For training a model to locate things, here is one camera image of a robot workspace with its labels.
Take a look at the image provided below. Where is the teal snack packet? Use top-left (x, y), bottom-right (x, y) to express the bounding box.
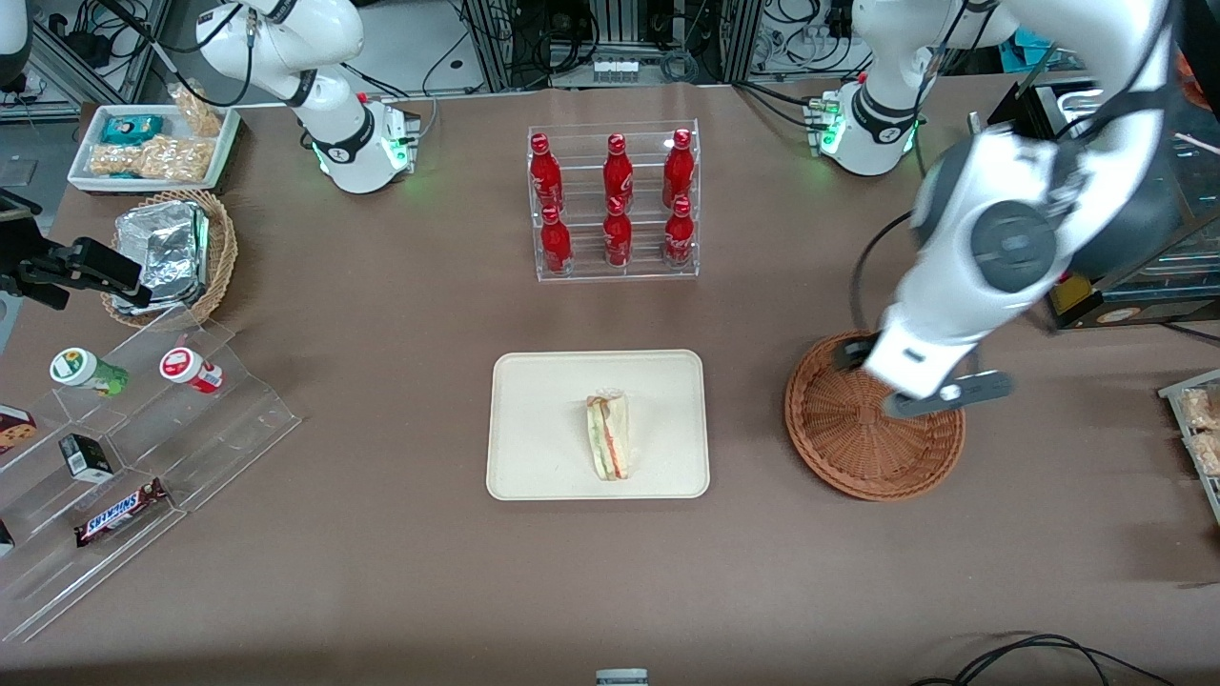
top-left (100, 114), bottom-right (165, 147)

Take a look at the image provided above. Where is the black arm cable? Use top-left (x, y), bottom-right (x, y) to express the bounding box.
top-left (849, 210), bottom-right (922, 336)

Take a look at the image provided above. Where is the triangle sandwich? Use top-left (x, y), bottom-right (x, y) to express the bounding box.
top-left (585, 388), bottom-right (633, 482)

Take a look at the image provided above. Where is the clear bag of nuts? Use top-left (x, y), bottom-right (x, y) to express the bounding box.
top-left (169, 83), bottom-right (226, 138)
top-left (138, 135), bottom-right (214, 183)
top-left (89, 143), bottom-right (144, 178)

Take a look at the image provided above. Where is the brown snickers bar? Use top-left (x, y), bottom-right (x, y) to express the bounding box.
top-left (74, 478), bottom-right (170, 549)

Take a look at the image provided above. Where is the white tray with snack bags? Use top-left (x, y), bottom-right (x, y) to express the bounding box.
top-left (1157, 369), bottom-right (1220, 526)

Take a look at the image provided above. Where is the small black carton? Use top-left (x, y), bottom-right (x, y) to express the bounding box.
top-left (59, 434), bottom-right (114, 483)

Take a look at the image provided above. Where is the black floor cable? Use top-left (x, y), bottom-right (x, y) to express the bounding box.
top-left (910, 633), bottom-right (1179, 686)

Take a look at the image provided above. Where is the clear acrylic step display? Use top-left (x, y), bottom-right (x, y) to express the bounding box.
top-left (0, 305), bottom-right (303, 644)

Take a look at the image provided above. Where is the red lidded drink cup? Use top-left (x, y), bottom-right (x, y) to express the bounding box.
top-left (159, 347), bottom-right (226, 395)

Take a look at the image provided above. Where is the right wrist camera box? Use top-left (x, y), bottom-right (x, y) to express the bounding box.
top-left (17, 236), bottom-right (154, 312)

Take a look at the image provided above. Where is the light wicker basket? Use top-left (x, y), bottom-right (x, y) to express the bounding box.
top-left (100, 189), bottom-right (239, 331)

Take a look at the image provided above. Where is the red cola bottle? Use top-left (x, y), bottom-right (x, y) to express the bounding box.
top-left (602, 133), bottom-right (635, 212)
top-left (529, 133), bottom-right (564, 212)
top-left (662, 129), bottom-right (695, 209)
top-left (603, 197), bottom-right (634, 269)
top-left (664, 196), bottom-right (696, 269)
top-left (540, 205), bottom-right (573, 276)

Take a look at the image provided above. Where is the beige rectangular tray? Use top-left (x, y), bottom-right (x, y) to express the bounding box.
top-left (486, 350), bottom-right (711, 501)

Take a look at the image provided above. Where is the green lidded drink cup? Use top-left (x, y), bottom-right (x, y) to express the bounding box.
top-left (50, 347), bottom-right (130, 399)

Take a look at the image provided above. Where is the round brown wicker basket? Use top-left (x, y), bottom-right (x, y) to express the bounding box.
top-left (784, 330), bottom-right (966, 502)

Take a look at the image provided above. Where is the foil wrapped package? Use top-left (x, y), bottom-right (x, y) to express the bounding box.
top-left (112, 201), bottom-right (212, 316)

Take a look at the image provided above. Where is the brown cookie box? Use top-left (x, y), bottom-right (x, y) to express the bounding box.
top-left (0, 405), bottom-right (38, 457)

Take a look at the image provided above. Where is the clear acrylic bottle rack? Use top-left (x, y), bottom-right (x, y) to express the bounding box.
top-left (527, 119), bottom-right (700, 282)

